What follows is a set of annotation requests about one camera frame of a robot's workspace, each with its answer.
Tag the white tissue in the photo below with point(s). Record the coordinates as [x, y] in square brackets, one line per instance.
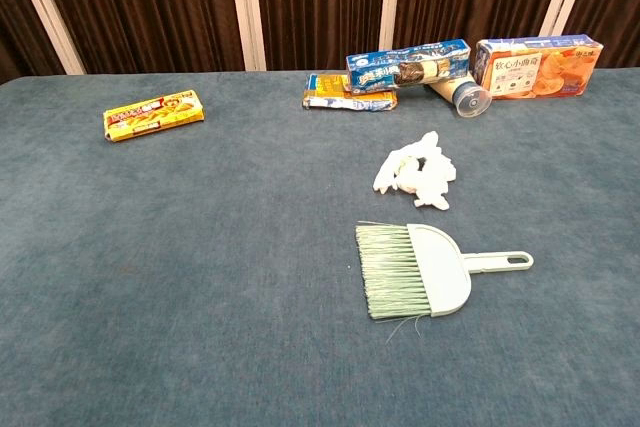
[435, 177]

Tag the green bristle brush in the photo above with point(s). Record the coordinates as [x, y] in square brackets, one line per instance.
[440, 267]

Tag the flattened yellow blue box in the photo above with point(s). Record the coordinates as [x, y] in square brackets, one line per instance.
[325, 92]

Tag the blue Oreo cookie box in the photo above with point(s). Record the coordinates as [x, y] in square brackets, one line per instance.
[400, 69]

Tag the cream bottle clear cap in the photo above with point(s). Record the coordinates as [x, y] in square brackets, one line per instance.
[465, 94]

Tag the yellow red snack box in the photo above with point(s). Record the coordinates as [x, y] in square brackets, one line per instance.
[150, 114]

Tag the orange blue cookie box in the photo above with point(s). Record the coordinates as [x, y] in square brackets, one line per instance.
[540, 72]

